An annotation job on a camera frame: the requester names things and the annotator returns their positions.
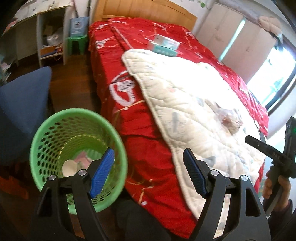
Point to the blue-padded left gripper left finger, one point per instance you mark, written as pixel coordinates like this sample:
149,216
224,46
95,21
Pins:
53,220

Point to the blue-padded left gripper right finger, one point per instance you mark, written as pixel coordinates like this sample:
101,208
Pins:
246,218

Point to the white paper cup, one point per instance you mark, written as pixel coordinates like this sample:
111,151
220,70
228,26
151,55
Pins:
69,168

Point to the pink snack wrapper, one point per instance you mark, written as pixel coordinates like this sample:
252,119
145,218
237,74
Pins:
83,161

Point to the clear plastic bag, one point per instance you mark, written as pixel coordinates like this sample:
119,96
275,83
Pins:
230,118

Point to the person's right hand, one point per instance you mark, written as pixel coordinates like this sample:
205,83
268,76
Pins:
283,201

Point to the red patterned bed cover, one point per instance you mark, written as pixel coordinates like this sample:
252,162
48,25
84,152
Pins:
151,179

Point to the white quilted blanket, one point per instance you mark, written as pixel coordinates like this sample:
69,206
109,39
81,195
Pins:
175,89

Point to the blue chair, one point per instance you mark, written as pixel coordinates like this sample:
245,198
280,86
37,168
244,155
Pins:
23,110

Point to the white wardrobe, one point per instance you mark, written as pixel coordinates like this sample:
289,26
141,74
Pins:
235,41

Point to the green plastic stool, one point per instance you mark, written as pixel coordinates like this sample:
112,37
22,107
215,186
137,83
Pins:
80,41

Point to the teal tissue pack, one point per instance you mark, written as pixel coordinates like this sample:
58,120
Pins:
161,50

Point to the blue paper bag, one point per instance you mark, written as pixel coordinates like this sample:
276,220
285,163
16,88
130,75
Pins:
78,26

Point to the white pink tissue pack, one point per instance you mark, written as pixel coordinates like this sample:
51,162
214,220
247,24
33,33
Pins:
166,42

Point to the white shelf desk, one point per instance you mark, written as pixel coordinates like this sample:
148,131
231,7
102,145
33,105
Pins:
37,27

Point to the wooden headboard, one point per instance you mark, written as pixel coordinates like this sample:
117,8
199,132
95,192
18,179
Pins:
156,10

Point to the window with dark frame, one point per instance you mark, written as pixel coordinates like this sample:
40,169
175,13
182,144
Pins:
273,77

